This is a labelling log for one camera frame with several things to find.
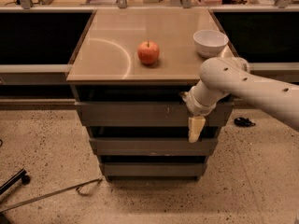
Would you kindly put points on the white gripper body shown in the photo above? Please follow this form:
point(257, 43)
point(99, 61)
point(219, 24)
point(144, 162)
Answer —
point(196, 107)

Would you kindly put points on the grey top drawer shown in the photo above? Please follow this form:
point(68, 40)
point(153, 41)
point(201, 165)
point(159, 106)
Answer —
point(133, 114)

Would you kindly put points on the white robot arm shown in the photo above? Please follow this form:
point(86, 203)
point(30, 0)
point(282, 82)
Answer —
point(220, 77)

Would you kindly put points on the grey drawer cabinet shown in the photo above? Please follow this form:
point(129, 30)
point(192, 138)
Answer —
point(107, 69)

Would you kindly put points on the grey middle drawer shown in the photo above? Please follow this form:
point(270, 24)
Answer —
point(152, 146)

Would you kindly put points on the black object on floor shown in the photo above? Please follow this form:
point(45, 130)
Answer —
point(242, 122)

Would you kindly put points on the red apple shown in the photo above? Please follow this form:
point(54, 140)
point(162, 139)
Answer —
point(148, 52)

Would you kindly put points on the white ceramic bowl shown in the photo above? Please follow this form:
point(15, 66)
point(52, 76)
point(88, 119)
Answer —
point(210, 43)

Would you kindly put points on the metal rod on floor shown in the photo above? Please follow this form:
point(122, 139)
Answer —
point(45, 196)

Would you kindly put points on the black chair leg with caster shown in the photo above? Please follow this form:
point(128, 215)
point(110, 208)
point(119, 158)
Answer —
point(21, 175)

